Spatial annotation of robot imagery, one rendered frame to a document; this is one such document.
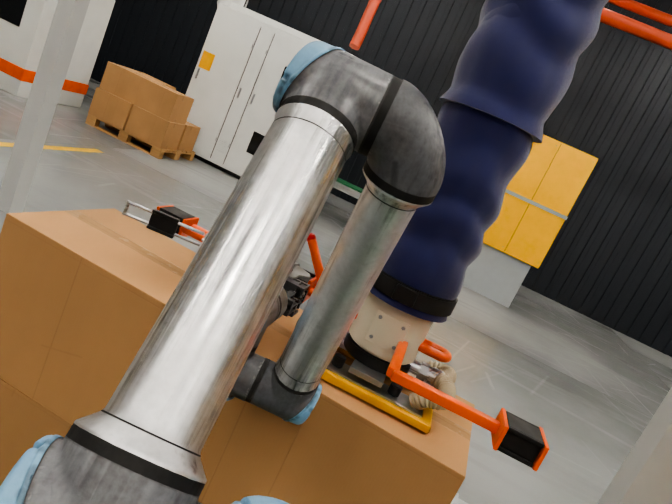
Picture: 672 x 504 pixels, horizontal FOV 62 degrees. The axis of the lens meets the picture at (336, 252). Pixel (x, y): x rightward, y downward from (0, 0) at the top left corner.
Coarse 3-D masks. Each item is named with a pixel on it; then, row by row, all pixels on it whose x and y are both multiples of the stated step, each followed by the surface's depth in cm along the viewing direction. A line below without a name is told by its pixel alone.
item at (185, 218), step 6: (162, 210) 138; (168, 210) 139; (174, 210) 141; (180, 210) 143; (174, 216) 138; (180, 216) 138; (186, 216) 140; (192, 216) 143; (186, 222) 138; (192, 222) 141; (180, 234) 138
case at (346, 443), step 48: (288, 336) 138; (240, 432) 124; (288, 432) 120; (336, 432) 117; (384, 432) 114; (432, 432) 122; (240, 480) 125; (288, 480) 122; (336, 480) 118; (384, 480) 115; (432, 480) 112
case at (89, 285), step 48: (0, 240) 136; (48, 240) 132; (96, 240) 142; (144, 240) 157; (0, 288) 137; (48, 288) 133; (96, 288) 130; (144, 288) 128; (0, 336) 139; (48, 336) 135; (96, 336) 131; (144, 336) 127; (48, 384) 136; (96, 384) 132
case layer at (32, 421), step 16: (0, 384) 140; (0, 400) 141; (16, 400) 140; (32, 400) 138; (0, 416) 141; (16, 416) 140; (32, 416) 139; (48, 416) 138; (0, 432) 142; (16, 432) 141; (32, 432) 139; (48, 432) 138; (64, 432) 137; (0, 448) 143; (16, 448) 141; (0, 464) 143; (0, 480) 144
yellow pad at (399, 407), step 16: (336, 368) 125; (336, 384) 122; (352, 384) 122; (368, 384) 124; (384, 384) 128; (368, 400) 121; (384, 400) 121; (400, 400) 123; (400, 416) 119; (416, 416) 120
